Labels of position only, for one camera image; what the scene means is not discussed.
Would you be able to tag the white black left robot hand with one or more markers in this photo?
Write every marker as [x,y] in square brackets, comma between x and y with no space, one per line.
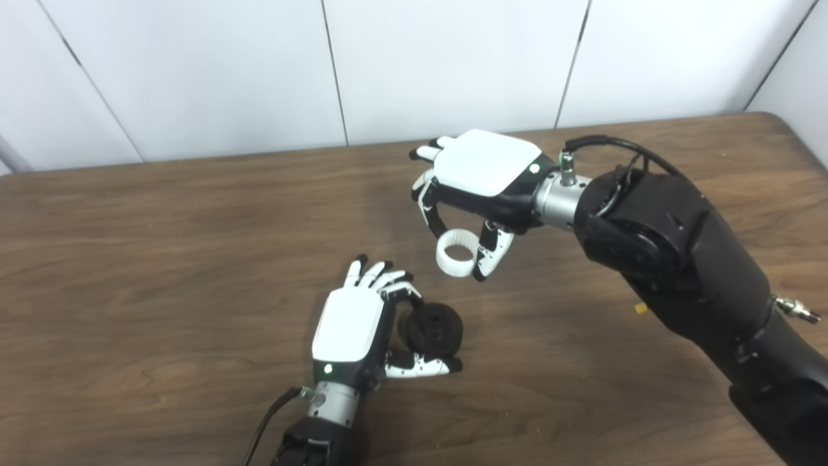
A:
[346,323]

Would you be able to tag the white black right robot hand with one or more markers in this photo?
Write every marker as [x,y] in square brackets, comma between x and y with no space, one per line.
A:
[485,162]

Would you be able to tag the round black plastic part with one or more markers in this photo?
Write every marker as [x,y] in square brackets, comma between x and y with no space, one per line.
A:
[436,330]

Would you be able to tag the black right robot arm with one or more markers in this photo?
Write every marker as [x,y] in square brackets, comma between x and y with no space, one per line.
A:
[692,259]

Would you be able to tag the grey wall corner post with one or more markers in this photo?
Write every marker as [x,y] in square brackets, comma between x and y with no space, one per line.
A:
[11,155]

